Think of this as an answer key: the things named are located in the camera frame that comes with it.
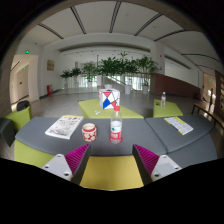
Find colourful printed magazine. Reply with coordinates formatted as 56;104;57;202
44;114;85;141

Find small clear plastic bottle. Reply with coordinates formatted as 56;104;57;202
160;91;167;109

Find lime green chair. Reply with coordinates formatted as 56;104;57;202
3;105;33;133

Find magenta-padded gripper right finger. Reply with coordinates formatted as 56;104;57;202
131;143;183;186

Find small lime green table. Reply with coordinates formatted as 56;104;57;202
152;98;184;119

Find yellow white booklet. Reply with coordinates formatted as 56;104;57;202
163;115;195;136

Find dark wooden bench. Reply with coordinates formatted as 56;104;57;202
191;99;224;129

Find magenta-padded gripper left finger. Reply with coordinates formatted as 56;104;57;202
41;143;92;186

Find lime green seat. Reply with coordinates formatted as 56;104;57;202
79;155;145;191

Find clear water bottle red cap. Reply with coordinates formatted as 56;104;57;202
109;105;124;145

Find large lime green table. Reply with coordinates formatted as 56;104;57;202
77;98;145;120

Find group of potted green plants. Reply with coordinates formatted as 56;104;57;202
59;51;160;95

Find gold framed wall picture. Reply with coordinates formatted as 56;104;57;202
46;59;56;72

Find white box red blue triangles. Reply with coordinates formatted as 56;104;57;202
97;87;121;111

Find red mug white flowers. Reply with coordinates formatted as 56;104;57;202
81;122;98;143

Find black bag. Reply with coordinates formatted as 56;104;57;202
16;99;31;112

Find red fire extinguisher box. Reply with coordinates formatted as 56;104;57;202
46;84;54;97

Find dark grey seat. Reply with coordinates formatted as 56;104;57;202
0;116;17;148

